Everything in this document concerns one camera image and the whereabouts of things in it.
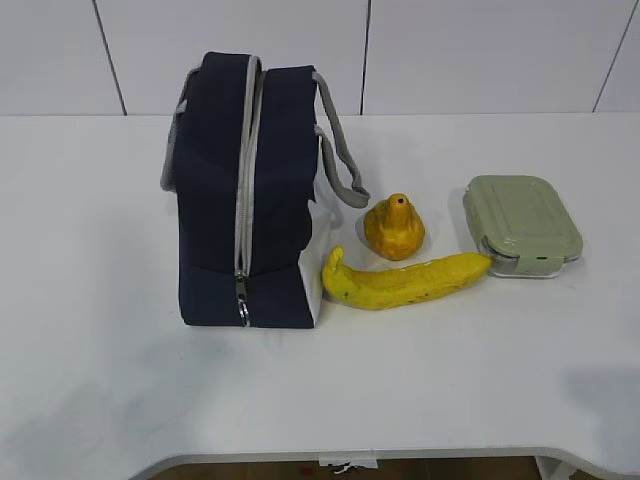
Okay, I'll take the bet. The white tape scrap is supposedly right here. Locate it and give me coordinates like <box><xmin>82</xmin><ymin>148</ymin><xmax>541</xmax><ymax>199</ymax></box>
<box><xmin>318</xmin><ymin>451</ymin><xmax>379</xmax><ymax>475</ymax></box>

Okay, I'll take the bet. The yellow pear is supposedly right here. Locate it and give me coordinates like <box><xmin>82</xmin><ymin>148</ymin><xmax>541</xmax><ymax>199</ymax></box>
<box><xmin>364</xmin><ymin>193</ymin><xmax>426</xmax><ymax>261</ymax></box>

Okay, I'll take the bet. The yellow banana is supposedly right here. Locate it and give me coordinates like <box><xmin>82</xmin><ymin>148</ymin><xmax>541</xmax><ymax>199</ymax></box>
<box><xmin>322</xmin><ymin>246</ymin><xmax>492</xmax><ymax>310</ymax></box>

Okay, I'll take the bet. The navy blue lunch bag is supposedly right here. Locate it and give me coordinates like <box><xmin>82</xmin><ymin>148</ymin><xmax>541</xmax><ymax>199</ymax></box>
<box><xmin>160</xmin><ymin>52</ymin><xmax>370</xmax><ymax>329</ymax></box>

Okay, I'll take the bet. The green lidded lunch box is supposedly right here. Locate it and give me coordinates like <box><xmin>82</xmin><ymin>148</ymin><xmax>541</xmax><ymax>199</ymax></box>
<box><xmin>463</xmin><ymin>175</ymin><xmax>583</xmax><ymax>279</ymax></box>

